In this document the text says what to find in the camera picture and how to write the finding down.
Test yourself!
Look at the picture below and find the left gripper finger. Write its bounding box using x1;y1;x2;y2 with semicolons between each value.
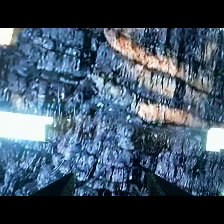
31;171;77;197

